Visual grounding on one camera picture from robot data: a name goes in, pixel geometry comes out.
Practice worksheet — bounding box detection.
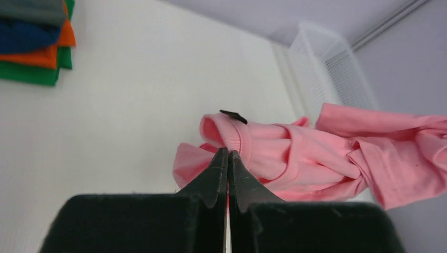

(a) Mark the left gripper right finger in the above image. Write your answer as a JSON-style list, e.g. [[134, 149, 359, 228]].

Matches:
[[228, 151, 404, 253]]

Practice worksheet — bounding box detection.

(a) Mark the orange folded t shirt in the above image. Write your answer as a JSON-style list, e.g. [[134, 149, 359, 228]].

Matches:
[[1, 1, 76, 70]]

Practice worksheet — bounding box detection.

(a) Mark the blue folded t shirt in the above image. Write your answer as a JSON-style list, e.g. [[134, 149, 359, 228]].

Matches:
[[1, 18, 62, 54]]

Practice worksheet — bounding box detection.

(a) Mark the green folded t shirt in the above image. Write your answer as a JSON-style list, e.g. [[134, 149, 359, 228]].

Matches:
[[0, 0, 76, 87]]

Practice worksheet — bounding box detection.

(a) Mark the pink t shirt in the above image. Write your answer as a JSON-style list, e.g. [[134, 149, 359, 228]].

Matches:
[[172, 103, 446, 209]]

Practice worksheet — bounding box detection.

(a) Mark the white plastic basket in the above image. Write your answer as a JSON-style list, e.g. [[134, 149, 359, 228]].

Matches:
[[272, 22, 378, 123]]

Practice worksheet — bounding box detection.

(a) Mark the grey folded t shirt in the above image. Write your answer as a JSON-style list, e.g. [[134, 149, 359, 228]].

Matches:
[[1, 0, 67, 26]]

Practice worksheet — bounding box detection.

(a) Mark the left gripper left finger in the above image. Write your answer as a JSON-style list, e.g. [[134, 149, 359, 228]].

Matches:
[[40, 148, 229, 252]]

